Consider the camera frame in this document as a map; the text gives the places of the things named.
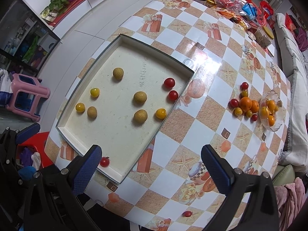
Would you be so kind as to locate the yellow cherry tomato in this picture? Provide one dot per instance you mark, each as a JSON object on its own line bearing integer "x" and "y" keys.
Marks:
{"x": 80, "y": 107}
{"x": 238, "y": 111}
{"x": 94, "y": 92}

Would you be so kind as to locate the small brown longan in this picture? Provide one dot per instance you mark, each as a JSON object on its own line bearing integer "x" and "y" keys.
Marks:
{"x": 92, "y": 112}

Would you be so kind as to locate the orange-yellow cherry tomato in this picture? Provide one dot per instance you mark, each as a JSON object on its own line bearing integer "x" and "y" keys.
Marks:
{"x": 160, "y": 113}

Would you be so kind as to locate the clear jar with nuts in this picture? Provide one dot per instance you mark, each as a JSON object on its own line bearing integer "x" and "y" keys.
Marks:
{"x": 261, "y": 39}

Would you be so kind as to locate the red table runner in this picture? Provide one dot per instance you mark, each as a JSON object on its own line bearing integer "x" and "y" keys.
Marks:
{"x": 72, "y": 6}

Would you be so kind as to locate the red cushion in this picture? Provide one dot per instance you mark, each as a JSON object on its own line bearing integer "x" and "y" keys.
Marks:
{"x": 291, "y": 22}

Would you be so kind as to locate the yellow round lid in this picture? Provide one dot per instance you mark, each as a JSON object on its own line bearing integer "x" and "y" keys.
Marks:
{"x": 268, "y": 32}

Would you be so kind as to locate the yellow-green cherry tomato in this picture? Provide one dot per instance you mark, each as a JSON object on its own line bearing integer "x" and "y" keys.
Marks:
{"x": 244, "y": 93}
{"x": 249, "y": 113}

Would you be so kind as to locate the black open shelf unit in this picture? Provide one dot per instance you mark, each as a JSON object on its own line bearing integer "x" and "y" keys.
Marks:
{"x": 26, "y": 43}

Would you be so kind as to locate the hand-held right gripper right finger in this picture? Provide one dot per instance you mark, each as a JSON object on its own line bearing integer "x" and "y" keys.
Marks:
{"x": 216, "y": 170}

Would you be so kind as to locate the shallow white cardboard tray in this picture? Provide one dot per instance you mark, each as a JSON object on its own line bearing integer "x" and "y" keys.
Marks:
{"x": 113, "y": 130}

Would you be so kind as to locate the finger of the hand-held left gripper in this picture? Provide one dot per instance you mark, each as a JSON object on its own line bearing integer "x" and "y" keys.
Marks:
{"x": 27, "y": 132}

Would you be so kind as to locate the red plastic stool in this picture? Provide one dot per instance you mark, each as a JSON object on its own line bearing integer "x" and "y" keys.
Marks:
{"x": 39, "y": 139}

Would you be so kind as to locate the pink cloth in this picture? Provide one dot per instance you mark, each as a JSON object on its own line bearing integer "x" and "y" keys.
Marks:
{"x": 288, "y": 199}

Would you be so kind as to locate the red shopping bag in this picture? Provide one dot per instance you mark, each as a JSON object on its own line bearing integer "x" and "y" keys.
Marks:
{"x": 267, "y": 13}

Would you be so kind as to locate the white covered sofa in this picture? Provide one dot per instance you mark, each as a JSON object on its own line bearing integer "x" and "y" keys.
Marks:
{"x": 298, "y": 89}

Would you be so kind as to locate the small orange kumquat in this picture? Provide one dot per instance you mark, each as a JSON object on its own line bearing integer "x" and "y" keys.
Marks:
{"x": 271, "y": 105}
{"x": 271, "y": 120}
{"x": 263, "y": 112}

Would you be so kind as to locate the blue snack packet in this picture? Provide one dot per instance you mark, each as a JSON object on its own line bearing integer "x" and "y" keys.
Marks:
{"x": 250, "y": 10}

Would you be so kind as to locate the blue cloth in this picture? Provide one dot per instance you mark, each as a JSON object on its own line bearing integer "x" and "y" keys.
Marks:
{"x": 27, "y": 172}

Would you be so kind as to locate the red cherry tomato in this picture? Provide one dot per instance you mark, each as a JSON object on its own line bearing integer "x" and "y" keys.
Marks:
{"x": 173, "y": 95}
{"x": 169, "y": 82}
{"x": 254, "y": 117}
{"x": 234, "y": 102}
{"x": 187, "y": 213}
{"x": 104, "y": 161}
{"x": 244, "y": 85}

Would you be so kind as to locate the pink plastic stool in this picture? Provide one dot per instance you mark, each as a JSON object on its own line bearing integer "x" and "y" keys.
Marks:
{"x": 28, "y": 93}

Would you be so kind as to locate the clear glass bowl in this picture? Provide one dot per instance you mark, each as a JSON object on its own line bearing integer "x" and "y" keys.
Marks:
{"x": 276, "y": 122}

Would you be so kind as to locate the white low cabinet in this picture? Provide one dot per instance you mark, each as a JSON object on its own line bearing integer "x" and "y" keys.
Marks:
{"x": 79, "y": 16}

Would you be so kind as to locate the white cloth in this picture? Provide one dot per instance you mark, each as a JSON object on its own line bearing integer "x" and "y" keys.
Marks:
{"x": 36, "y": 158}

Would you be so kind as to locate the gold lidded jar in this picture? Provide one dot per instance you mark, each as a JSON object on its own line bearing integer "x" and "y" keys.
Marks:
{"x": 211, "y": 1}

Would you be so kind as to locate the green leather seat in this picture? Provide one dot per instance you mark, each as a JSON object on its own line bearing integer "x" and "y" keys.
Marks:
{"x": 284, "y": 174}

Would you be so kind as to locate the orange tangerine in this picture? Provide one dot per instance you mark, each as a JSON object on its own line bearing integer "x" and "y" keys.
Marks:
{"x": 245, "y": 103}
{"x": 255, "y": 106}

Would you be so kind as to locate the purple cloth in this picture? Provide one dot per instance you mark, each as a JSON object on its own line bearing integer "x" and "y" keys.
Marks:
{"x": 302, "y": 36}

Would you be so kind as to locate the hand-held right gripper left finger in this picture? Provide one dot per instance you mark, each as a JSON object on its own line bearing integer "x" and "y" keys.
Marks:
{"x": 84, "y": 170}

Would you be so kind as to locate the red snack packets bag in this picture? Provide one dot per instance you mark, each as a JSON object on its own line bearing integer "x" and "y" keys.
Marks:
{"x": 227, "y": 3}

